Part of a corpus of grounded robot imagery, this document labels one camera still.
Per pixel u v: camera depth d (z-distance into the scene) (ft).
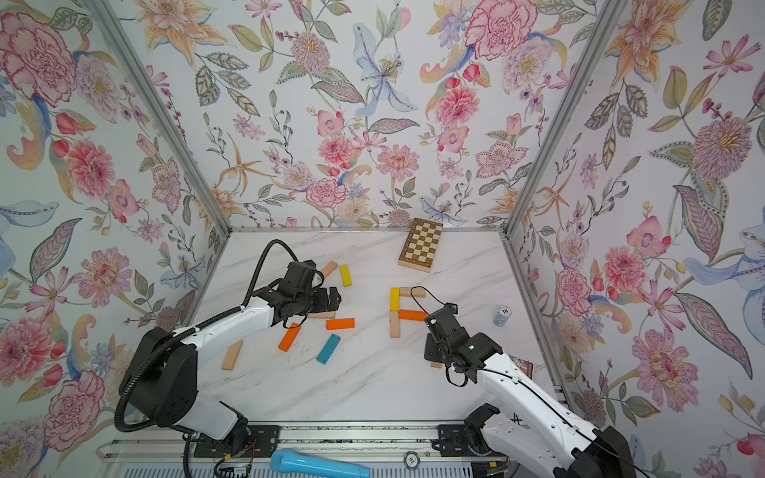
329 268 3.55
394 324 3.12
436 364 2.58
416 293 3.33
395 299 3.31
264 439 2.43
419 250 3.64
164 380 1.43
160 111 2.84
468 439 2.17
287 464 2.23
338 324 3.11
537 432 1.47
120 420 1.29
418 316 3.21
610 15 2.28
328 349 2.95
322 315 2.63
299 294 2.25
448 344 1.97
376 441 2.50
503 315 2.97
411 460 2.36
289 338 3.03
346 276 3.50
